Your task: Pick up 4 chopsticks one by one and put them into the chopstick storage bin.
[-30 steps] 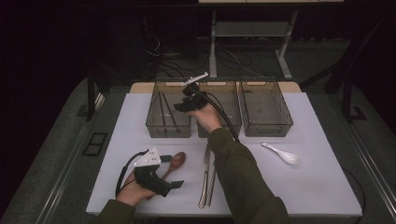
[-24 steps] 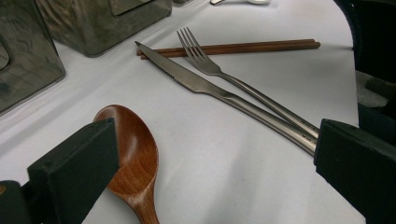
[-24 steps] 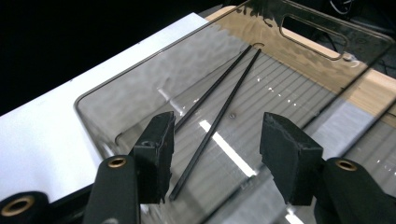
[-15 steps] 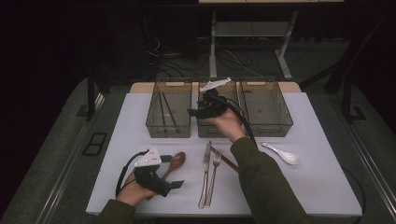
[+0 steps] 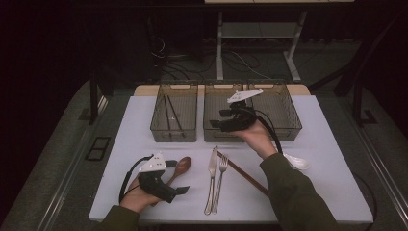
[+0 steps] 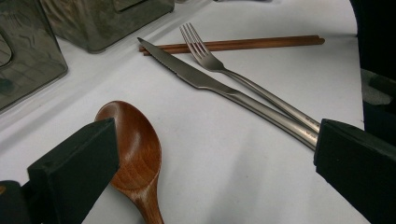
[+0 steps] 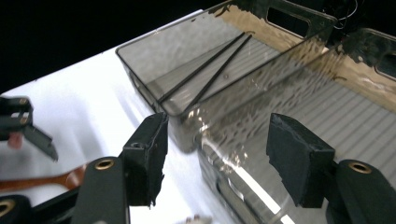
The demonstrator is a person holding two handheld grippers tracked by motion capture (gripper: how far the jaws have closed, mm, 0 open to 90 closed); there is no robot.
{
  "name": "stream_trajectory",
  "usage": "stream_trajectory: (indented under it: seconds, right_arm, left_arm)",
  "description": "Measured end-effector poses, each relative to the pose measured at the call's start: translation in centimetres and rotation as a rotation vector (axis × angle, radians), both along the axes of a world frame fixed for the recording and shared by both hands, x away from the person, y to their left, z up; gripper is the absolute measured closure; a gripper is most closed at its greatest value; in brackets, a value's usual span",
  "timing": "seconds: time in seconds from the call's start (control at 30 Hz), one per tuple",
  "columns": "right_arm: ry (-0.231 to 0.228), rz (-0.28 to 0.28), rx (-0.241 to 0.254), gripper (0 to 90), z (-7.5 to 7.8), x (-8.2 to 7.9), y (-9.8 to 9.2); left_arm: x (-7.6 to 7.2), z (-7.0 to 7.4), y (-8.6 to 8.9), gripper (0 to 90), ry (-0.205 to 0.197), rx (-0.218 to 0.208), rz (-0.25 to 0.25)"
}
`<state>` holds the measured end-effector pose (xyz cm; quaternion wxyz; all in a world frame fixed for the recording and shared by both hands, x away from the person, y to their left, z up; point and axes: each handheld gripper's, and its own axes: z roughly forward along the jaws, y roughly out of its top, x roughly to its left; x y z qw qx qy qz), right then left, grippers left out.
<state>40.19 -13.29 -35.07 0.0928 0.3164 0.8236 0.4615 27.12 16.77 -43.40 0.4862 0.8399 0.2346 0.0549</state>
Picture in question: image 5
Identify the white metal desk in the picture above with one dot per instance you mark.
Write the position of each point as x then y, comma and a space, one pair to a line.
256, 30

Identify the metal floor rail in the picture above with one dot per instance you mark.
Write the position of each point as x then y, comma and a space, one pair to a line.
69, 173
381, 166

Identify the white table mat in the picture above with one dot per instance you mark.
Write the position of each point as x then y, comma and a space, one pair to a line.
160, 128

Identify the black metal stand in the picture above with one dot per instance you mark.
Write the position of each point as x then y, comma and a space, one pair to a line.
358, 102
94, 99

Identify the black floor socket frame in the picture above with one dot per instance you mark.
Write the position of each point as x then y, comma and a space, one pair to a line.
97, 148

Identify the silver fork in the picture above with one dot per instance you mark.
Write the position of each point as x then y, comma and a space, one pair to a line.
219, 183

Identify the person's right hand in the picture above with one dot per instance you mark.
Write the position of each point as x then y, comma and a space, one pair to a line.
260, 138

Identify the silver table knife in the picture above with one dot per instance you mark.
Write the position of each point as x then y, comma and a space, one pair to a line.
212, 166

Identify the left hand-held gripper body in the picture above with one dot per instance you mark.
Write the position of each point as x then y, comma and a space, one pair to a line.
155, 184

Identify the white ceramic spoon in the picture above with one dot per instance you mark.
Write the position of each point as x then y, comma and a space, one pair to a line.
298, 163

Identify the clear brown plastic bin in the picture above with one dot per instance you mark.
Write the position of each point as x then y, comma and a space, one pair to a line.
285, 109
213, 106
189, 112

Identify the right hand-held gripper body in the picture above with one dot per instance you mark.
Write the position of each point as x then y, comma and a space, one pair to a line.
240, 118

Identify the black chopstick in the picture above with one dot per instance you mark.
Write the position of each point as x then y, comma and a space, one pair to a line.
167, 115
175, 116

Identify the person's left hand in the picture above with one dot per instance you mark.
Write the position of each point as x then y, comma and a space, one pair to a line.
138, 199

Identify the wooden spoon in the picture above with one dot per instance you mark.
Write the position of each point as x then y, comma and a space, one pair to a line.
181, 166

